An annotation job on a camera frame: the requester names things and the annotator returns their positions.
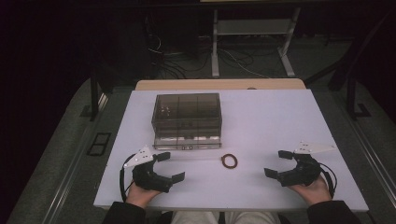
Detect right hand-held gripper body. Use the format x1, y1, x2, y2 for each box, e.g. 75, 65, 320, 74
276, 141, 337, 188

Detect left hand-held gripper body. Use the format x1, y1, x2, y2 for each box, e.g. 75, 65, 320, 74
123, 145, 174, 194

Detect clear plastic drawer box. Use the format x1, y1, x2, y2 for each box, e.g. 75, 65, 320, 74
150, 92, 223, 151

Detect dark hair tie ring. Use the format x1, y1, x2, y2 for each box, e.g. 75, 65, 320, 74
220, 153, 239, 170

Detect person's left hand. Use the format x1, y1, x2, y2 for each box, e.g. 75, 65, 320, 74
125, 182, 162, 209

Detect person's right hand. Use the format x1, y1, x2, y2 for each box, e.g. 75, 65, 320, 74
287, 175, 333, 207

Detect white table board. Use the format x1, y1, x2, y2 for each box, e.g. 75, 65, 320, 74
92, 89, 370, 213

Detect black metal stand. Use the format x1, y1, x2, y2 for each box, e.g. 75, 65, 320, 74
346, 77, 372, 121
79, 70, 108, 122

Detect wooden table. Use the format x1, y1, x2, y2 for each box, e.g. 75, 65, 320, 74
134, 77, 307, 91

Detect white metal stand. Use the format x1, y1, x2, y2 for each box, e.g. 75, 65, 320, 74
210, 7, 302, 78

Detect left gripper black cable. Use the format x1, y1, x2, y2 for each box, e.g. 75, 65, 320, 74
119, 153, 137, 203

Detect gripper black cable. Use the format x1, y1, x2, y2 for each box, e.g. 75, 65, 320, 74
318, 161, 338, 200
119, 153, 137, 203

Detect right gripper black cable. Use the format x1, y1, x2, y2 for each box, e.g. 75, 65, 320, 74
318, 161, 338, 200

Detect black floor frame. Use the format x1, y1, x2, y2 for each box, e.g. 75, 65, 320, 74
86, 132, 112, 157

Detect floor cables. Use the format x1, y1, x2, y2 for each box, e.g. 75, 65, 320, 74
146, 34, 281, 79

